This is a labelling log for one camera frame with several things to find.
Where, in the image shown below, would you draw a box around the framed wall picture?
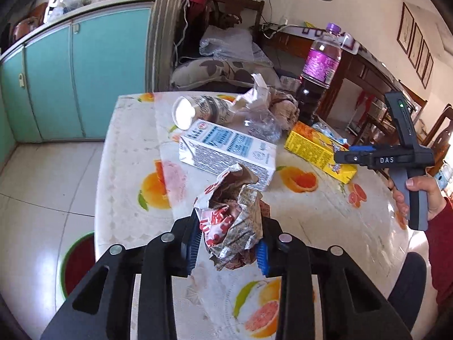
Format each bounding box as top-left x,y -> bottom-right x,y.
397,2 -> 414,55
409,23 -> 422,68
422,52 -> 434,89
416,39 -> 430,80

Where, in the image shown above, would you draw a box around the wooden sideboard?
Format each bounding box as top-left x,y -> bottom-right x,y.
262,25 -> 429,142

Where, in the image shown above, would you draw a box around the dark wooden chair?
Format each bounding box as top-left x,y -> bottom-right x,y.
207,0 -> 266,39

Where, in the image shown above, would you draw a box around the foil burger wrapper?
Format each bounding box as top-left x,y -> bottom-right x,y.
193,163 -> 271,271

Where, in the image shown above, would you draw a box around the white cable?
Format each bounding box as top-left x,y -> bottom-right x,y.
173,0 -> 193,68

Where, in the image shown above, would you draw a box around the white blue milk carton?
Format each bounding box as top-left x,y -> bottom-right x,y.
179,118 -> 277,190

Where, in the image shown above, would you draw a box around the white printed box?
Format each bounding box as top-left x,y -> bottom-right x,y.
279,76 -> 301,91

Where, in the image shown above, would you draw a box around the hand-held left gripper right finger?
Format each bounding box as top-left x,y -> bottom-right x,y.
257,218 -> 413,340

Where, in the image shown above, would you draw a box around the brown bread packet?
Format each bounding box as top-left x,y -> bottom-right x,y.
271,90 -> 301,131

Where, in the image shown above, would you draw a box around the white plastic bag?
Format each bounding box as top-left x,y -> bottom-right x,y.
46,0 -> 93,22

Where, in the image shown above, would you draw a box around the person's right hand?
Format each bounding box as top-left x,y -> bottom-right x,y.
387,175 -> 446,222

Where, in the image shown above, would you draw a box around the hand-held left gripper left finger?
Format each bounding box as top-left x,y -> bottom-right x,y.
40,216 -> 202,340

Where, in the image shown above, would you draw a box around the green trash bin red liner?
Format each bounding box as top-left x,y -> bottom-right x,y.
59,232 -> 96,300

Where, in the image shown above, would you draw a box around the bubble wrap bag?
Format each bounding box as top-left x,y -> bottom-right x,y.
199,28 -> 275,68

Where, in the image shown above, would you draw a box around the printed paper cup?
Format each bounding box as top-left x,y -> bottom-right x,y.
172,95 -> 236,130

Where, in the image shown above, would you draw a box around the copper rice cooker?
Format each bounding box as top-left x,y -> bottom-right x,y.
12,3 -> 48,41

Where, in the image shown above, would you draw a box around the purple label soda bottle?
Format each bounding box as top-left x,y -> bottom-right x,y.
295,23 -> 343,126

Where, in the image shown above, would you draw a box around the grey sliding door frame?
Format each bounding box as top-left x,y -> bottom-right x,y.
145,0 -> 188,93

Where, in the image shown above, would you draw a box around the teal lower kitchen cabinets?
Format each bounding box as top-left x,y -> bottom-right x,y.
0,0 -> 156,165

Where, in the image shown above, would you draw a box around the floral cushion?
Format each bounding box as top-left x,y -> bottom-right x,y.
170,57 -> 280,91

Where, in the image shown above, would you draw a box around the person's right forearm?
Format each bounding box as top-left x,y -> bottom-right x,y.
425,196 -> 453,312

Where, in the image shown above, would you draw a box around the person's right leg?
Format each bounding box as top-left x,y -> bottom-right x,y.
387,251 -> 429,332

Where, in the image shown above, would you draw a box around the fruit print tablecloth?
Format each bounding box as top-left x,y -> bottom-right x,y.
95,91 -> 423,340

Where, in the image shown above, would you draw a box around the crumpled white paper carton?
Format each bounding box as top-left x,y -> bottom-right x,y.
232,74 -> 271,114

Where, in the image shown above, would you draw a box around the carved wooden dining chair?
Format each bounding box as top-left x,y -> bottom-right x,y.
423,104 -> 453,178

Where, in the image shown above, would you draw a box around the blue white snack wrapper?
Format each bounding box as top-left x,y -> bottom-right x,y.
313,122 -> 351,146

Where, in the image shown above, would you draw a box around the yellow cardboard box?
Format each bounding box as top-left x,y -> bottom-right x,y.
285,120 -> 358,185

